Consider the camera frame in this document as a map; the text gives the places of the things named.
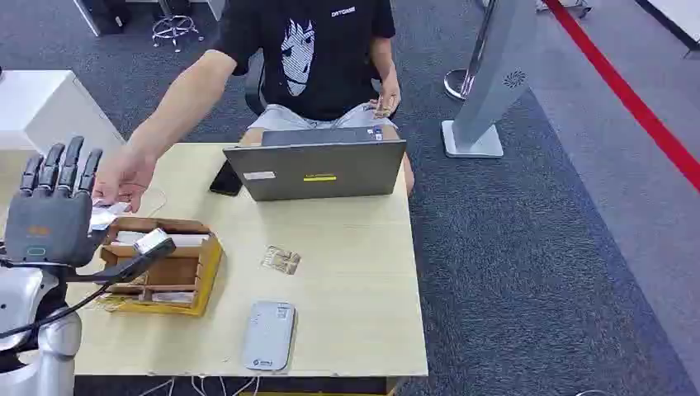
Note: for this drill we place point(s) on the person's left hand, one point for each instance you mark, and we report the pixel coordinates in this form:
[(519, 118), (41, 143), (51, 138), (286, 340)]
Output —
[(389, 97)]

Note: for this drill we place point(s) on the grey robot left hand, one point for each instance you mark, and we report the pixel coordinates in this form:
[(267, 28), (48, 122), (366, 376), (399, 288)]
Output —
[(49, 229)]

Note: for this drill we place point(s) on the person's right hand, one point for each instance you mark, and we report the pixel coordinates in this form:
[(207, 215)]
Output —
[(123, 177)]

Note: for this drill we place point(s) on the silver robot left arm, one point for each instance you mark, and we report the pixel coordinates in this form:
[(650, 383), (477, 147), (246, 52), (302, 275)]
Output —
[(57, 350)]

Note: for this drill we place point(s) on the person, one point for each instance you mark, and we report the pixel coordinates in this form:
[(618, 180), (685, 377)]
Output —
[(322, 60)]

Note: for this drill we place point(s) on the long white card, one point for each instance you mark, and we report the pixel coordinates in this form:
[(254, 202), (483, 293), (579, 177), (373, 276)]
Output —
[(188, 239)]

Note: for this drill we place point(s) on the grey laptop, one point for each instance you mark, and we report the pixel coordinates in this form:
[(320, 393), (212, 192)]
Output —
[(320, 169)]

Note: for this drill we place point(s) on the black smartphone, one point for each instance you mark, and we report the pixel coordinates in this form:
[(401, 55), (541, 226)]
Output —
[(226, 180)]

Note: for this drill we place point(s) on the grey kiosk stand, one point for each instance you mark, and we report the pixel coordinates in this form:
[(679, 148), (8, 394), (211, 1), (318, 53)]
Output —
[(492, 82)]

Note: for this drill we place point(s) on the white cabinet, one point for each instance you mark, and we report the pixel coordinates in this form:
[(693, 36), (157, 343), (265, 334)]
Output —
[(43, 109)]

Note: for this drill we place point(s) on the wooden card box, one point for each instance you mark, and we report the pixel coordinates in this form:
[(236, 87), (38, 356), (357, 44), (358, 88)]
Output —
[(188, 273)]

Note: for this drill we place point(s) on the small pale card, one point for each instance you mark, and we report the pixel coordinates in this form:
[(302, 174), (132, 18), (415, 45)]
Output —
[(174, 297)]

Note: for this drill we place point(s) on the black office chair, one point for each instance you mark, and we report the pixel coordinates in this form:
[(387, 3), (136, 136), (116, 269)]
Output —
[(255, 82)]

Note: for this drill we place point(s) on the chrome stool base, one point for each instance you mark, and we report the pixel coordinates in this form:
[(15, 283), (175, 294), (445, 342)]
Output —
[(175, 28)]

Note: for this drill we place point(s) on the grey flat device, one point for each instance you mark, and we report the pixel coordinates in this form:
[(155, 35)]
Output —
[(269, 334)]

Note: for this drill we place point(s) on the red floor tape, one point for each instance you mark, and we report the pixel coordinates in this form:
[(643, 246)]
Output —
[(629, 98)]

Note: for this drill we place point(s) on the chrome stanchion post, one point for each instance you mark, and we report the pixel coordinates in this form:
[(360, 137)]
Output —
[(470, 65)]

